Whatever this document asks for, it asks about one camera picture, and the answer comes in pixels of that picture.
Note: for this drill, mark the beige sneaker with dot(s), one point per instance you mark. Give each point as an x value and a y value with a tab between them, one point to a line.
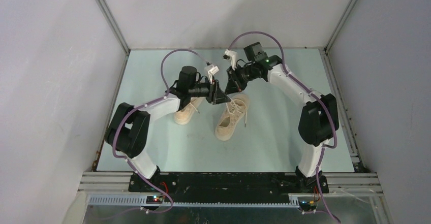
185	115
236	110

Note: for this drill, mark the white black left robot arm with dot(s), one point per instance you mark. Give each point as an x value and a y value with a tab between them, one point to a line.
128	130

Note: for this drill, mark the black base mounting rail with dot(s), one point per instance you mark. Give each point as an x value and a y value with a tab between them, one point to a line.
230	188

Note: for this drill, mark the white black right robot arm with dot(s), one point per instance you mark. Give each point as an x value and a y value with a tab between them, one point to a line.
319	116

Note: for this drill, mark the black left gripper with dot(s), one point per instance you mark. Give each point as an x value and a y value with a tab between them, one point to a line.
215	95

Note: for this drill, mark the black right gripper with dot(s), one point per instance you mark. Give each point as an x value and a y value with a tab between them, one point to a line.
235	85

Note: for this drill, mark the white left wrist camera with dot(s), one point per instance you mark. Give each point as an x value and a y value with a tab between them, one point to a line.
211	70

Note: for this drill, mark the aluminium frame rail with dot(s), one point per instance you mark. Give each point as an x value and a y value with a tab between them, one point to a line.
111	188

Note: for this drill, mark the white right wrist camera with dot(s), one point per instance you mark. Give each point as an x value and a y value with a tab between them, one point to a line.
231	56

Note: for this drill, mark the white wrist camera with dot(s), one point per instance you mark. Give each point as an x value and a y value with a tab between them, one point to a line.
231	56
211	70

